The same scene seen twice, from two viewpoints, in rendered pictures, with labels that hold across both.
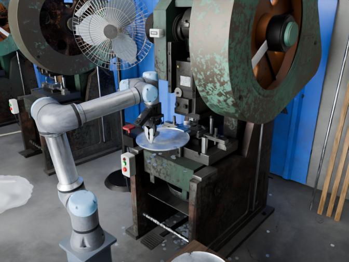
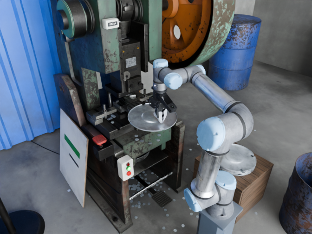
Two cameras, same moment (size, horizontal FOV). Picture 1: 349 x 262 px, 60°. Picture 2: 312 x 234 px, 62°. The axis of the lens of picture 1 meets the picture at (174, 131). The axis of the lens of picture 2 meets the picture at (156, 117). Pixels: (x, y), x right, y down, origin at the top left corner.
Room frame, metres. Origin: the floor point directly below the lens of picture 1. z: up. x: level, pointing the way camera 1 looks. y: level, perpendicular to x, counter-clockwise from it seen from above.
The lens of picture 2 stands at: (1.33, 1.34, 1.61)
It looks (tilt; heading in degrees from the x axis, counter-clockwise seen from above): 33 degrees down; 278
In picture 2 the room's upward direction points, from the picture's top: straight up
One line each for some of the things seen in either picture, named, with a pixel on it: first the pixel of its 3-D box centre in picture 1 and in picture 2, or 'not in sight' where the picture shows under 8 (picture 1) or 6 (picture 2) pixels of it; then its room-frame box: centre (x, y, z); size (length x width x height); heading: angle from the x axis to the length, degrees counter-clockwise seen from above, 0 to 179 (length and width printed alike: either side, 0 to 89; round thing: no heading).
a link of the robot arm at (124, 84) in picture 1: (134, 87); (173, 77); (1.40, 0.19, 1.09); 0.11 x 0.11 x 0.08; 35
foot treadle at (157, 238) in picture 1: (178, 224); (141, 181); (1.62, -0.03, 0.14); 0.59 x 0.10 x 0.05; 138
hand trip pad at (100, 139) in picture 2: (129, 131); (100, 144); (1.78, 0.28, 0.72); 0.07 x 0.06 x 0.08; 138
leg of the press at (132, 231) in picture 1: (176, 155); (86, 145); (2.01, -0.01, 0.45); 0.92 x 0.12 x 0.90; 138
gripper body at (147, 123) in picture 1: (152, 114); (159, 98); (1.47, 0.11, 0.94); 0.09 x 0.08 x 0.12; 138
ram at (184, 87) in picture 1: (190, 84); (126, 64); (1.69, -0.09, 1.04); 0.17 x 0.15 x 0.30; 138
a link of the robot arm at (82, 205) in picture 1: (83, 209); (222, 186); (1.12, 0.40, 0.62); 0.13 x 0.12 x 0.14; 35
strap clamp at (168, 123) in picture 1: (173, 123); (103, 111); (1.84, 0.01, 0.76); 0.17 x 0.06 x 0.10; 48
